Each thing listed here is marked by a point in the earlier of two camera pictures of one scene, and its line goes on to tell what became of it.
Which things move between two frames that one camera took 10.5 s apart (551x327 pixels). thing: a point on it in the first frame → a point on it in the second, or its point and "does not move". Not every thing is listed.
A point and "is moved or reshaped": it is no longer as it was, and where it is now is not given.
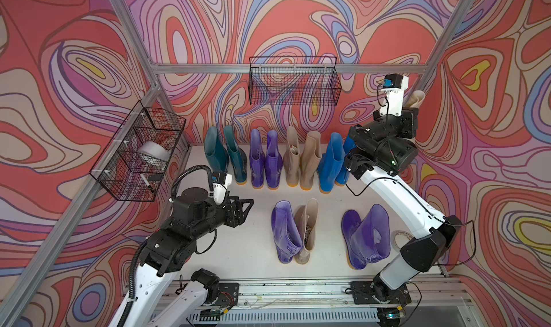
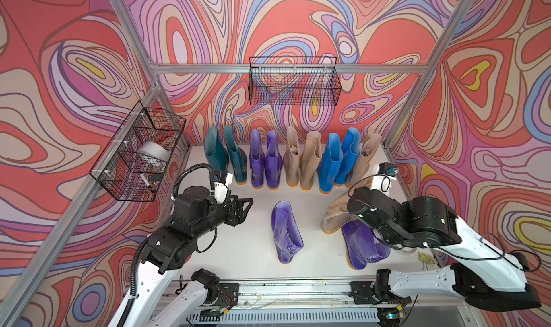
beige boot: [416, 100] is moved or reshaped
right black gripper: [408, 118] → [357, 189]
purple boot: [287, 237] does not move
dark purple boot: [257, 160] does not move
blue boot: [331, 163] does not move
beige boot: [306, 219] → [337, 215]
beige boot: [292, 158] does not move
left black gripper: [233, 220] does not move
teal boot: [237, 155] does not move
